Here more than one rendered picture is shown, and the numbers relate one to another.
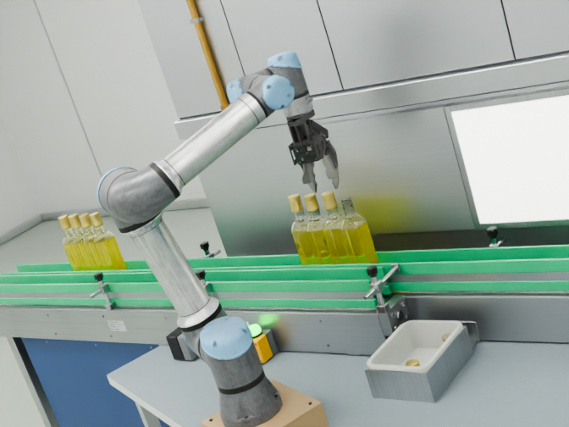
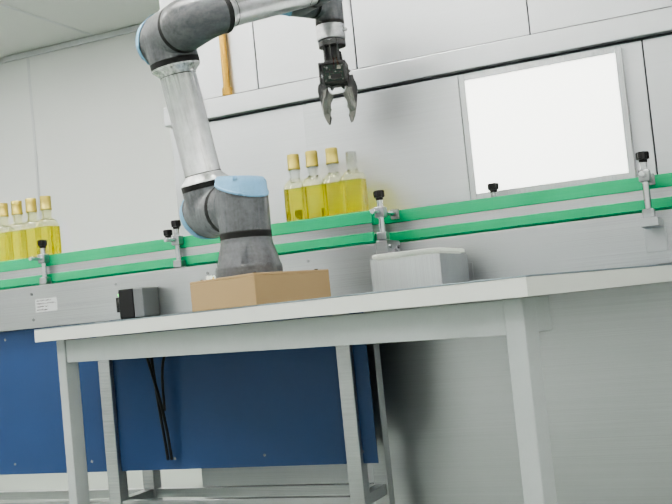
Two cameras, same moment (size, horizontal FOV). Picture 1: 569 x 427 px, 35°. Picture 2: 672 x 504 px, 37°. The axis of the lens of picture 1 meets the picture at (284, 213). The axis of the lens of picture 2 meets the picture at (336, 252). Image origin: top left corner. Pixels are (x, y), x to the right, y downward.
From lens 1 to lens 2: 135 cm
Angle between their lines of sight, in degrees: 26
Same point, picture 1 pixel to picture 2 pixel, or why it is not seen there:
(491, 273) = (494, 210)
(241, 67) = (254, 50)
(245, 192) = not seen: hidden behind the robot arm
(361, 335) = (352, 271)
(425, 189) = (426, 160)
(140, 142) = not seen: outside the picture
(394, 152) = (400, 124)
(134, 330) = (67, 308)
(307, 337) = not seen: hidden behind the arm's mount
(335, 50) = (357, 30)
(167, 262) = (193, 109)
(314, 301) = (304, 242)
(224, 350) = (244, 185)
